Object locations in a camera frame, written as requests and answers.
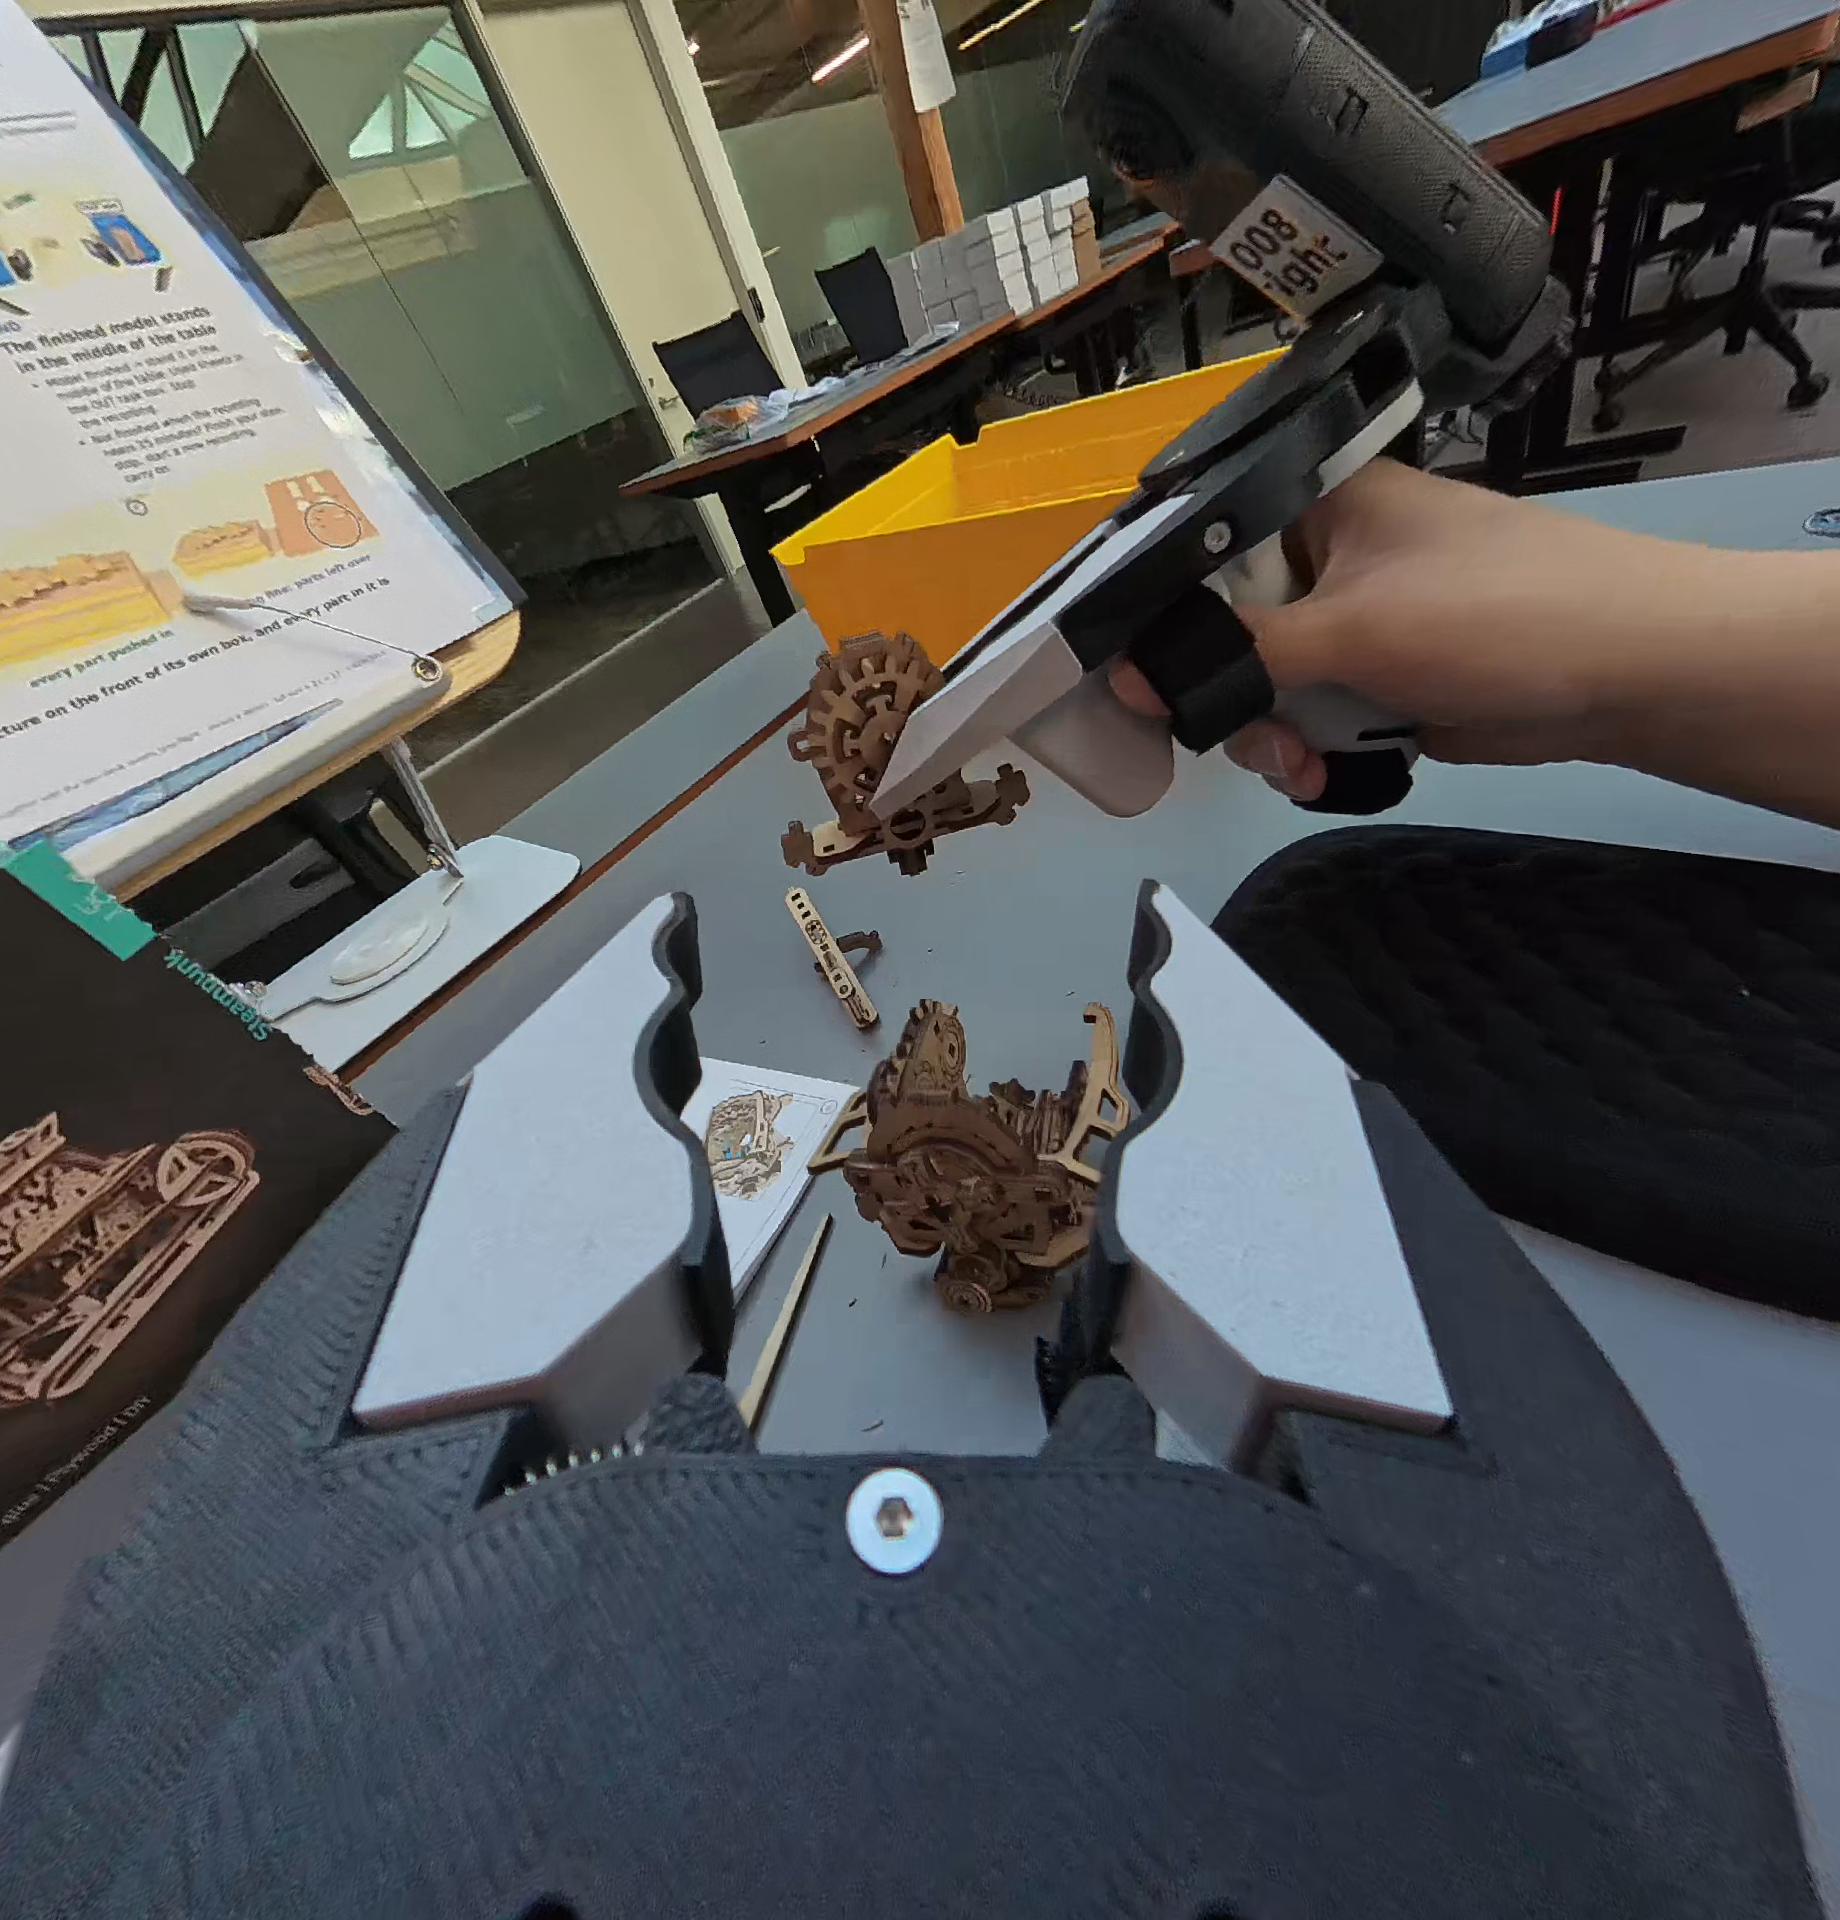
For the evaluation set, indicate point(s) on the wooden pillar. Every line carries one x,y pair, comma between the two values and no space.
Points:
913,121

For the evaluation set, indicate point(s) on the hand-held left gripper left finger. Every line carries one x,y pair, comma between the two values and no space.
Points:
545,1184

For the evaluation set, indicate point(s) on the wooden gear assembly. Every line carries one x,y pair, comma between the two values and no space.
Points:
844,721

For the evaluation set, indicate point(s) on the wood-edged background desk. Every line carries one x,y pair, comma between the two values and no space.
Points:
1625,75
860,413

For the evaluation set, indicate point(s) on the wooden strip part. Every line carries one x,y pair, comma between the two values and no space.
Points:
831,960

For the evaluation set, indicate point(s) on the grey desk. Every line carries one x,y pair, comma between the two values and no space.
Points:
1730,1425

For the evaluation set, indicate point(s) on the black model kit box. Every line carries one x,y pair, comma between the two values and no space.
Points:
141,1080

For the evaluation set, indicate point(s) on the thin wooden stick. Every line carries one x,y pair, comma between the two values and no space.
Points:
785,1320

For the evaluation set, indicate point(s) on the stack of white boxes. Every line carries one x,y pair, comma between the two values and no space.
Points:
995,254

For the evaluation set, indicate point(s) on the person's right hand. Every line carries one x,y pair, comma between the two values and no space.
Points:
1460,631

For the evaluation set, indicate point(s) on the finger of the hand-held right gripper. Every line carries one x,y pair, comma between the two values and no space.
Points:
1055,585
981,721

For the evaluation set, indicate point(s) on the person's right forearm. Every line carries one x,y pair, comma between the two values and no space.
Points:
1760,691

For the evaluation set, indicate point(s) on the black office chair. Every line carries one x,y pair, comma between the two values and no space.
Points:
718,368
1760,254
860,309

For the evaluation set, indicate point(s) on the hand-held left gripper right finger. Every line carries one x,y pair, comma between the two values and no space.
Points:
1251,1200

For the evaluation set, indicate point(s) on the printed instruction sheet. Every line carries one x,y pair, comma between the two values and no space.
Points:
185,374

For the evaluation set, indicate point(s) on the wooden mechanical model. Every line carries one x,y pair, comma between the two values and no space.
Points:
964,1170

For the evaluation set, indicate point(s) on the yellow plastic bin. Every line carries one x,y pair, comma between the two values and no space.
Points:
921,571

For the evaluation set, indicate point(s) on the black honeycomb cushion mat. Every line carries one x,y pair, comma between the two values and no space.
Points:
1581,1050

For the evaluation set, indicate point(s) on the assembly instruction booklet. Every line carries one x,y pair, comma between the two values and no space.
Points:
801,1119

